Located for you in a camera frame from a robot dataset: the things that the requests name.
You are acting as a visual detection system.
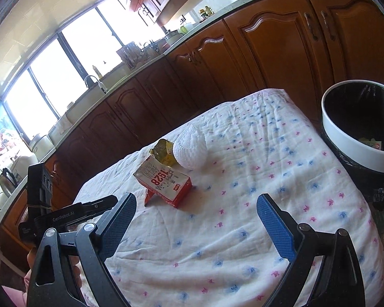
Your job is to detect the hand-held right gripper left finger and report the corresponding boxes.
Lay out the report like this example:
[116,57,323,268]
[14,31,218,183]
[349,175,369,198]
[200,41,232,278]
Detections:
[27,192,137,307]

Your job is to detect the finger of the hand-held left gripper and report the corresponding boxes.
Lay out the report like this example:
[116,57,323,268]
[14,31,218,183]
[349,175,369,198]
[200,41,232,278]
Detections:
[93,195,120,218]

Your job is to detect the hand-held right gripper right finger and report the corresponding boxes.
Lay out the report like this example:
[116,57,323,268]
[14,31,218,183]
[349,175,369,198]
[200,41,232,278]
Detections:
[257,193,365,307]

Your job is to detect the red white carton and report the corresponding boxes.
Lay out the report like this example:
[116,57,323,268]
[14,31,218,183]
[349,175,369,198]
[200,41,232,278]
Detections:
[133,160,193,209]

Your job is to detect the gold foil wrapper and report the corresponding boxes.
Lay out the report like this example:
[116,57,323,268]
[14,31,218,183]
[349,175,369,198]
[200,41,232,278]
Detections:
[149,138,176,167]

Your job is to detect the white bin with black liner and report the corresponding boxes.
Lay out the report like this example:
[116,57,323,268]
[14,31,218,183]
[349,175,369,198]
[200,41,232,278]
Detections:
[321,81,384,212]

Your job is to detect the green drink carton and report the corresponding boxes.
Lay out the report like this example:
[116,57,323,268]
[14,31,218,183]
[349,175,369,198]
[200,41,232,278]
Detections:
[358,137,384,151]

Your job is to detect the person's left hand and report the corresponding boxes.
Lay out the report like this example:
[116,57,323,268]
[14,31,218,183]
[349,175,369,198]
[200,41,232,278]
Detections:
[70,257,83,295]

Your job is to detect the white rice cooker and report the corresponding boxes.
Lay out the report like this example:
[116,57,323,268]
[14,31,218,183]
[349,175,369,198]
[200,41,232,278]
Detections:
[9,155,39,183]

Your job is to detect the steel kettle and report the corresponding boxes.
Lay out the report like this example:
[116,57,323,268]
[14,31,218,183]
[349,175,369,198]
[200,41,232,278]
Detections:
[0,168,19,197]

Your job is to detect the white lidded pot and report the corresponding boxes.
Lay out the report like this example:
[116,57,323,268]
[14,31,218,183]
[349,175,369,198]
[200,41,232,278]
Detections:
[30,134,53,154]

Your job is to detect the white floral tablecloth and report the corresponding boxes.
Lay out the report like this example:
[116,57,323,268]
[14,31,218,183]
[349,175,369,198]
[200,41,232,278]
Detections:
[72,88,384,307]

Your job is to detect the person's pink clothing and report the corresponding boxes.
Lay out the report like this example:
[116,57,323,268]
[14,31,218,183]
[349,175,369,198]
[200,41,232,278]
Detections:
[2,270,31,307]

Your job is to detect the chrome faucet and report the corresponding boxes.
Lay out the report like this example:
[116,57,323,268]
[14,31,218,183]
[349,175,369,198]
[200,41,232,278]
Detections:
[84,75,108,94]

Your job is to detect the kitchen window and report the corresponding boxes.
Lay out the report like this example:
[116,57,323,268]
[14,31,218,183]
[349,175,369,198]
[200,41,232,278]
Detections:
[2,0,167,141]

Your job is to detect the white kitchen countertop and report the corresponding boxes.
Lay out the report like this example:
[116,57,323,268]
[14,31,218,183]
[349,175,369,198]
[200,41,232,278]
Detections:
[0,0,384,227]

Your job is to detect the utensil rack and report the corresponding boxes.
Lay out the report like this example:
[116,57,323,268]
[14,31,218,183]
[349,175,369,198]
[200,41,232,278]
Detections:
[116,41,140,70]

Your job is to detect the wooden base cabinets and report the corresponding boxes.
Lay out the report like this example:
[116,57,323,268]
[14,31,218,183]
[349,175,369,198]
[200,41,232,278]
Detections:
[0,0,384,263]

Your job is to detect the blue wall poster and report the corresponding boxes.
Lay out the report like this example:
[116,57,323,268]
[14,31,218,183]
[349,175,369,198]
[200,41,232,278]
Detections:
[0,99,23,163]

